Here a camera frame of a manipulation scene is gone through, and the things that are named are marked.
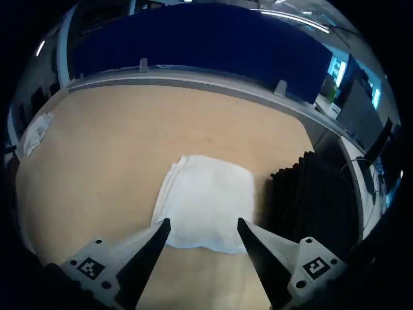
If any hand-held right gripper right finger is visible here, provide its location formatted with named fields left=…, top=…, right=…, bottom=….
left=237, top=218, right=348, bottom=310

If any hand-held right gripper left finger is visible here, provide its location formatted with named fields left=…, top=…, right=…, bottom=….
left=59, top=218, right=172, bottom=310

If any white towel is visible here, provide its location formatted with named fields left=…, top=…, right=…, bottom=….
left=151, top=154, right=256, bottom=255

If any stack of black towels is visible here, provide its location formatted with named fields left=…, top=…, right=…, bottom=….
left=264, top=150, right=360, bottom=251

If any black monitor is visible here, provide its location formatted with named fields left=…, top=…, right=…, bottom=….
left=363, top=117, right=394, bottom=163

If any heap of white towels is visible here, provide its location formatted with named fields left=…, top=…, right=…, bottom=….
left=20, top=111, right=55, bottom=158

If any blue desk screen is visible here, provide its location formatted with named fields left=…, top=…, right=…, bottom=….
left=66, top=12, right=333, bottom=112

